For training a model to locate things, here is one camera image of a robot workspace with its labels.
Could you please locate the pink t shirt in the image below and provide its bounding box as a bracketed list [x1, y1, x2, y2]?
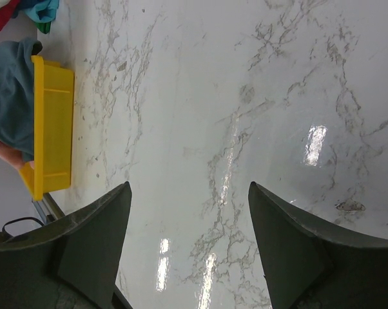
[0, 141, 35, 171]

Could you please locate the folded green t shirt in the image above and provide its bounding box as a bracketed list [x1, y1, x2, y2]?
[35, 21, 52, 34]

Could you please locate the folded turquoise t shirt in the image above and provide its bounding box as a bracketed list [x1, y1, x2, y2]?
[20, 0, 59, 23]

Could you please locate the grey blue t shirt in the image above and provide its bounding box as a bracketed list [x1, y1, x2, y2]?
[0, 37, 43, 162]

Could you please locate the aluminium extrusion rail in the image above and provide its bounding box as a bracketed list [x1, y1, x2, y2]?
[32, 193, 65, 225]

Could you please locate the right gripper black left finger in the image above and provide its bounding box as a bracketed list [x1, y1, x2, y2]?
[0, 182, 131, 308]

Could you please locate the yellow plastic tray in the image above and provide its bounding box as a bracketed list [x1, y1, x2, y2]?
[19, 55, 75, 201]

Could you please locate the folded magenta t shirt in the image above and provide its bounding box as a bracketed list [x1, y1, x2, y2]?
[0, 0, 20, 31]

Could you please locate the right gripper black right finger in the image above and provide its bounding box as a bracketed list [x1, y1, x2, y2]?
[248, 182, 388, 308]

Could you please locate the thin black cable loop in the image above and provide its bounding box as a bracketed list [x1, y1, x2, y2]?
[2, 217, 46, 238]

